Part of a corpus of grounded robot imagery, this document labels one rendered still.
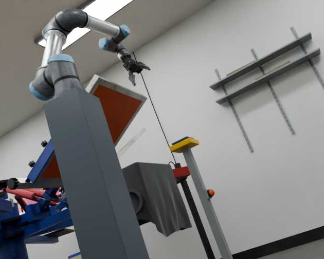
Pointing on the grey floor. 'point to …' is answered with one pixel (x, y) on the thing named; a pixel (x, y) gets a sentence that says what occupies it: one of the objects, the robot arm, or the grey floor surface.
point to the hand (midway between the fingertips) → (143, 78)
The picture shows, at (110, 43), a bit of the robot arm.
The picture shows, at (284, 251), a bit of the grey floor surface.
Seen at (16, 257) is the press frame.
